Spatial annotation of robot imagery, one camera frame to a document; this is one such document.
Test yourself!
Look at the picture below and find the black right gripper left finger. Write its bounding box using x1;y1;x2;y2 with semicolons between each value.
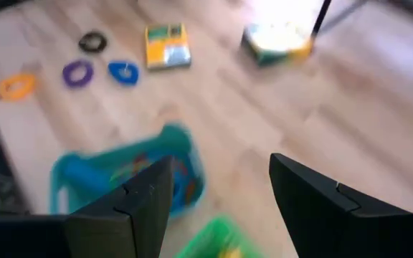
0;154;175;258

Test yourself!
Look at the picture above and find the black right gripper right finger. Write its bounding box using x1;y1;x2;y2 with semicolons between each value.
268;153;413;258

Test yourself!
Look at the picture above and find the purple coil keychain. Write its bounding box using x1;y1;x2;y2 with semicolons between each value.
62;59;95;89

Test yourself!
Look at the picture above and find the yellow green packet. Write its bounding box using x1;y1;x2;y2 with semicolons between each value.
143;22;193;71

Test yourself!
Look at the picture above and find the green plastic basket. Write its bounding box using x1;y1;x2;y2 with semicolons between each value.
173;214;267;258

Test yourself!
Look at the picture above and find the teal plastic basket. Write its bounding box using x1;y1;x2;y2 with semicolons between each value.
49;122;207;220

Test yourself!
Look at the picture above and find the large crayon box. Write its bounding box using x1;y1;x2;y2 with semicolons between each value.
240;20;315;68

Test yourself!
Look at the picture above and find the blue coil keychain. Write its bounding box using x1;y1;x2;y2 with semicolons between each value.
107;60;141;87

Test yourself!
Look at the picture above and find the yellow coil keychain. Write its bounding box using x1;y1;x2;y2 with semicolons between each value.
0;72;37;102

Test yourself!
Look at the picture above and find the black coil keychain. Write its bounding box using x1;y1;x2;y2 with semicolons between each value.
77;31;108;54

